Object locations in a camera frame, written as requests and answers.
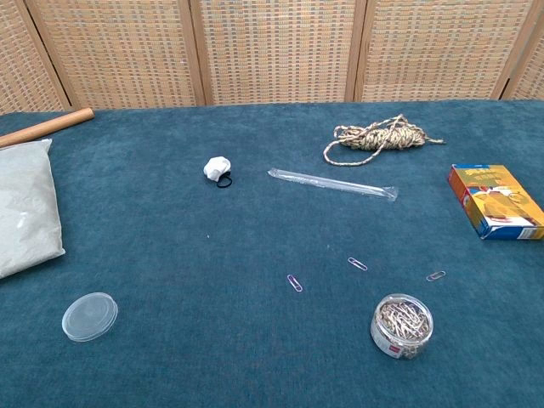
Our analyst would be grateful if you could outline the orange blue cardboard box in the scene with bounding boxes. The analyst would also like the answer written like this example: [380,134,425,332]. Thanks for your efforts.
[446,163,544,241]

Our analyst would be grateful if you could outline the blue table cloth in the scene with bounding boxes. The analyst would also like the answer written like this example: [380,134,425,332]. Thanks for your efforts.
[0,99,544,408]

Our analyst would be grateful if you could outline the woven folding screen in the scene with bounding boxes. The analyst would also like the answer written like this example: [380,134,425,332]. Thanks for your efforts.
[0,0,544,116]

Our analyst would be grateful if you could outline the round container of paper clips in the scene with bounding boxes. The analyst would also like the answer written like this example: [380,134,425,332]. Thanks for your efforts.
[370,293,434,361]

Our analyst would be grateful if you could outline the beige rope bundle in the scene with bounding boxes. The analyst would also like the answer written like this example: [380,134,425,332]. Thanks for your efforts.
[323,113,445,167]

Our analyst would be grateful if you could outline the clear round plastic lid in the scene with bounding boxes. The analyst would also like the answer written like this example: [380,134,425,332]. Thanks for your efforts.
[61,292,119,343]

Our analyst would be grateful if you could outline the wrapped clear straw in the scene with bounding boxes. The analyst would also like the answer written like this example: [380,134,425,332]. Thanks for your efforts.
[267,167,400,203]

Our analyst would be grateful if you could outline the grey zip bag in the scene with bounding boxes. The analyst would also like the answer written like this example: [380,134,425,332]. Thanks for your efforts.
[0,139,66,281]

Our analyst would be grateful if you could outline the white crumpled ball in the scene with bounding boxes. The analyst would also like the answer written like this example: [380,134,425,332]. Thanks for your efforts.
[202,156,234,190]

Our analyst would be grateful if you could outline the wooden rod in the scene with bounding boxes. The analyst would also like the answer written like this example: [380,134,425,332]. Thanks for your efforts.
[0,107,95,149]

